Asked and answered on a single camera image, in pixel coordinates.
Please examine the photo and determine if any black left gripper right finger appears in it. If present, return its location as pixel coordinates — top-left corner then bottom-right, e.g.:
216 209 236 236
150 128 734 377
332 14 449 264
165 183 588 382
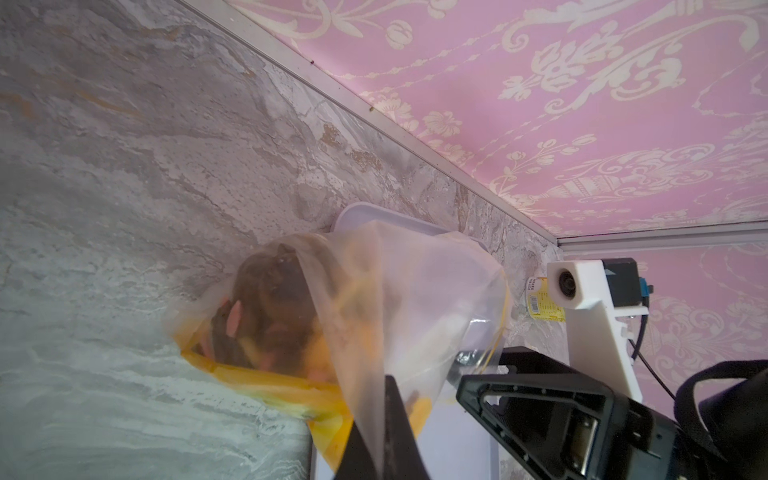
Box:
382 376 430 480

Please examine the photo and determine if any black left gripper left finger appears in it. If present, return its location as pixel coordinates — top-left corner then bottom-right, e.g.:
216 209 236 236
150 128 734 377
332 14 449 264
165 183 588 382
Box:
334 423 378 480

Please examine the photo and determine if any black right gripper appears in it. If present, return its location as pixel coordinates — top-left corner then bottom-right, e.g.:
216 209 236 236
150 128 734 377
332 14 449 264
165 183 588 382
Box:
455 346 768 480

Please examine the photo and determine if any clear ziploc bag of cookies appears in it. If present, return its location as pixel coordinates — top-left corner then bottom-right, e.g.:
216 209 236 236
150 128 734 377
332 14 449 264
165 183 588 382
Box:
166 221 512 477

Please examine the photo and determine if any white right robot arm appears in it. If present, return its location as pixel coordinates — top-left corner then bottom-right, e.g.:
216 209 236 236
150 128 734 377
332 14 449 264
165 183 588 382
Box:
457 305 767 479

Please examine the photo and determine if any lilac plastic tray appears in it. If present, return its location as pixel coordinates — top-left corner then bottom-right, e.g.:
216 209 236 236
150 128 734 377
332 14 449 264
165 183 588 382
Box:
331 202 500 479

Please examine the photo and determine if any yellow tin can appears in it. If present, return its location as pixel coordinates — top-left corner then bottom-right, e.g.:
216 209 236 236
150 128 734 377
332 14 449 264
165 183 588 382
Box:
525 277 565 322

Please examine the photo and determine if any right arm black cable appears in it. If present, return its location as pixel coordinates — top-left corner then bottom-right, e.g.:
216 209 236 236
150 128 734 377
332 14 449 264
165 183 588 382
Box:
626 311 678 402

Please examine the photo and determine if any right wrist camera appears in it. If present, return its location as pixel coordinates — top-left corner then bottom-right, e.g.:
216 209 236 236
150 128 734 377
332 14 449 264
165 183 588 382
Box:
547 258 650 318

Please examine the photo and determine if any aluminium frame post right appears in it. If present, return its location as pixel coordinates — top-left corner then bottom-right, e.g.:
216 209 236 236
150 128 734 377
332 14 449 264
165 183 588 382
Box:
557 220 767 254

